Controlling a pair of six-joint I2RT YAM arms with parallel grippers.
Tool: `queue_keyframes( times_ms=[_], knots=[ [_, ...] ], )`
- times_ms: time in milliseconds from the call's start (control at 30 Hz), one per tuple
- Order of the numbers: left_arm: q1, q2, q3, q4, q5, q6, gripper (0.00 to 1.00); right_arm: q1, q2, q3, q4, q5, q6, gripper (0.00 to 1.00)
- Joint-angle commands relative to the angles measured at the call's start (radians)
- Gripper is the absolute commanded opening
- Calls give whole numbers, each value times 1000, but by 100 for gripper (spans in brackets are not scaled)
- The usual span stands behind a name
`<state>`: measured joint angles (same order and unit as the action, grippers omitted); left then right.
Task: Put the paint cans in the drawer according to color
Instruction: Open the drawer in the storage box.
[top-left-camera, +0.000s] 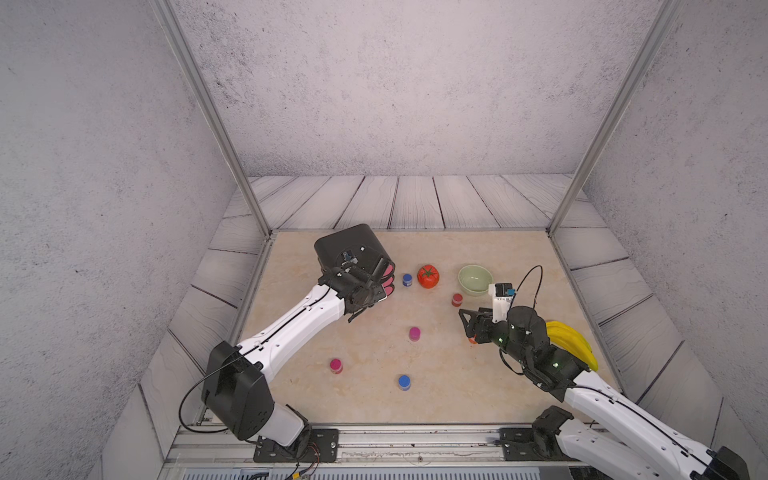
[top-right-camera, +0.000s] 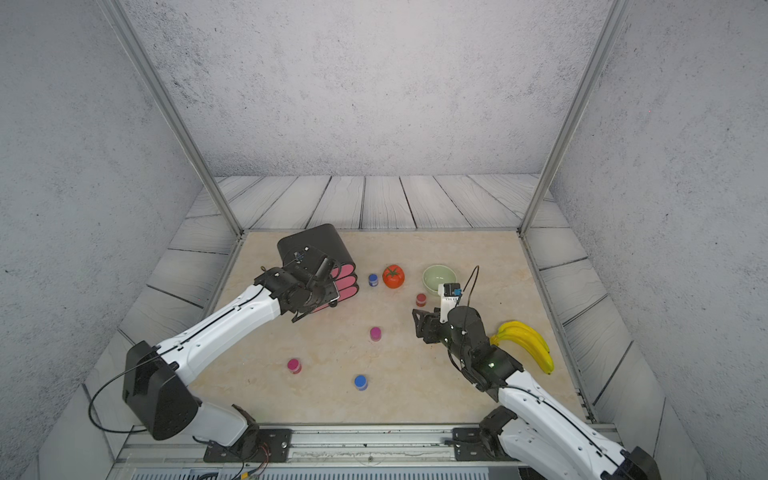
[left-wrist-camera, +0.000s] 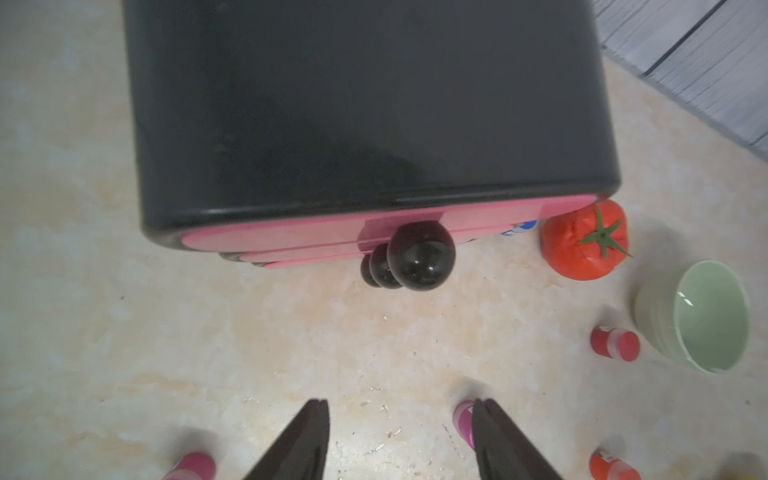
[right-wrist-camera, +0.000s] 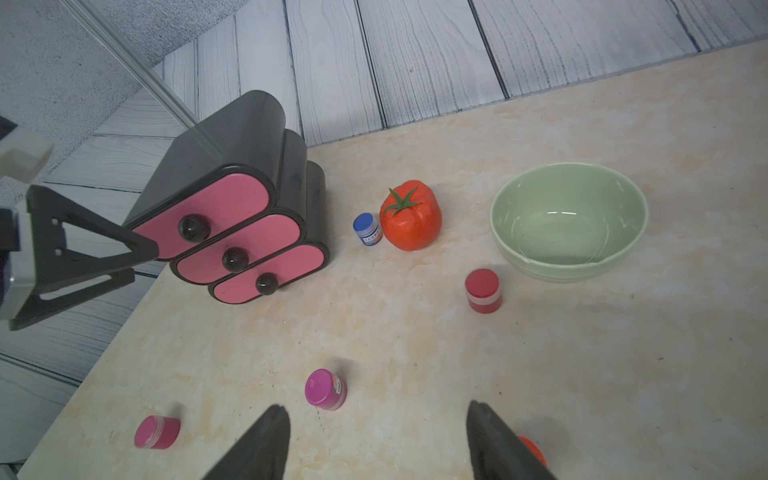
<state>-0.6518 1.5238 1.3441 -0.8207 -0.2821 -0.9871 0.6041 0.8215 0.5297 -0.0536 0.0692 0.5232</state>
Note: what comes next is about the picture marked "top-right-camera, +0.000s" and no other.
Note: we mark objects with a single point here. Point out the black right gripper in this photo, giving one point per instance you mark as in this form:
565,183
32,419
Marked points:
431,322

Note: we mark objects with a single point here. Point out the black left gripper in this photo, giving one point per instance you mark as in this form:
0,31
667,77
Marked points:
330,287

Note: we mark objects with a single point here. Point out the black pink drawer cabinet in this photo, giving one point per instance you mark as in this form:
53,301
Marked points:
327,239

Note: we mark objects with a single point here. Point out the magenta paint can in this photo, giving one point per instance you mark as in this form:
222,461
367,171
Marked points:
294,365

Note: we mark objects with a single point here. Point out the purple paint can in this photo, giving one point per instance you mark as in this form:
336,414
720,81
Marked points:
375,333

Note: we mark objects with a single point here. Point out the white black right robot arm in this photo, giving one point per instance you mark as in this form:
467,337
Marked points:
529,424

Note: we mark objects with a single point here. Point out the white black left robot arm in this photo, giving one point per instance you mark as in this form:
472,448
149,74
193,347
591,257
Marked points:
157,379

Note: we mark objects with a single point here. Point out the yellow banana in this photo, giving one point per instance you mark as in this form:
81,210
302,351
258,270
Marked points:
529,339

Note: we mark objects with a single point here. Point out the green bowl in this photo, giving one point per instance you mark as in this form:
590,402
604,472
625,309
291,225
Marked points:
435,275

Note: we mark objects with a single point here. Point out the red tomato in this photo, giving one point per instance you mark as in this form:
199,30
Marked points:
393,276

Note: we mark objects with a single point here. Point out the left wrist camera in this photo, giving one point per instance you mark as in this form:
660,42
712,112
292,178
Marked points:
308,257

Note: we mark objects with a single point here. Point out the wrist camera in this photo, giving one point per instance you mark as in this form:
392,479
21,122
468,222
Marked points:
308,257
450,294

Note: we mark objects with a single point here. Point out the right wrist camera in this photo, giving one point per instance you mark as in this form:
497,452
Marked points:
450,294

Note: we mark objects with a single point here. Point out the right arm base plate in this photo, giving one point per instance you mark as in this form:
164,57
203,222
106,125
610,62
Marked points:
473,444

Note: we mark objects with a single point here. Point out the aluminium front rail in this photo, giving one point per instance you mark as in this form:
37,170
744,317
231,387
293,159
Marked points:
322,452

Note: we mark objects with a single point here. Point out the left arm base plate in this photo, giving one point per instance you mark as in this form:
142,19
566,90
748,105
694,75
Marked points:
269,446

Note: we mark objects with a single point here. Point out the left metal frame post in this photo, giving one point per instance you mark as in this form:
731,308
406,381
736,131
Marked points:
132,45

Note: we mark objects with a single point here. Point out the metal frame post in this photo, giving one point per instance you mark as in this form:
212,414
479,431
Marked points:
132,45
589,79

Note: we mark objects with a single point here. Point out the right metal frame post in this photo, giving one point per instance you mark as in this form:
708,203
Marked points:
589,79

